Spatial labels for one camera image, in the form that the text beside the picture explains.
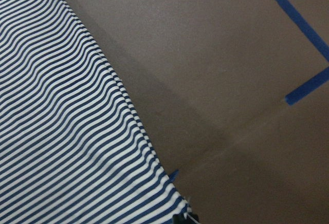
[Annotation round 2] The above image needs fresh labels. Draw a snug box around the blue tape strip crosswise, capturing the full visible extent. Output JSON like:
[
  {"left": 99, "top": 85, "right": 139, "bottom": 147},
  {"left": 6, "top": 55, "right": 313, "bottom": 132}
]
[{"left": 285, "top": 67, "right": 328, "bottom": 105}]

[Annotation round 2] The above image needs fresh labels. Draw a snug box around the blue tape strip centre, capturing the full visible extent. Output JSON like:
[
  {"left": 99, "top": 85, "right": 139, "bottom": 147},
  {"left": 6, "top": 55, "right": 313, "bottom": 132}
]
[{"left": 169, "top": 170, "right": 179, "bottom": 183}]

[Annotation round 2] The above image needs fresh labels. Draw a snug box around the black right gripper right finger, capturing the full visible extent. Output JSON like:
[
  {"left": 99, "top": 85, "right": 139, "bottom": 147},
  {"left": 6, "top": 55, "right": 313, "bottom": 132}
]
[{"left": 189, "top": 213, "right": 199, "bottom": 224}]

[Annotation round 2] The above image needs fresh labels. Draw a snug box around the navy white striped polo shirt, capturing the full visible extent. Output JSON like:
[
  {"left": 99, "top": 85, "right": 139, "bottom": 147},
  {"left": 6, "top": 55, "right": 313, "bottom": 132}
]
[{"left": 1, "top": 0, "right": 190, "bottom": 223}]

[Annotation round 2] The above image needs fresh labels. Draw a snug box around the blue tape strip lengthwise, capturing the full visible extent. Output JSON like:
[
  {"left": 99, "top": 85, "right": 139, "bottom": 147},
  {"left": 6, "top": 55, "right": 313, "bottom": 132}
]
[{"left": 275, "top": 0, "right": 328, "bottom": 61}]

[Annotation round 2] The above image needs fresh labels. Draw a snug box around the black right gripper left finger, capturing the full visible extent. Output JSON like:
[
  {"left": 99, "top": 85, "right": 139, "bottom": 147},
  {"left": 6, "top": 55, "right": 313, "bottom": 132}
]
[{"left": 172, "top": 214, "right": 186, "bottom": 224}]

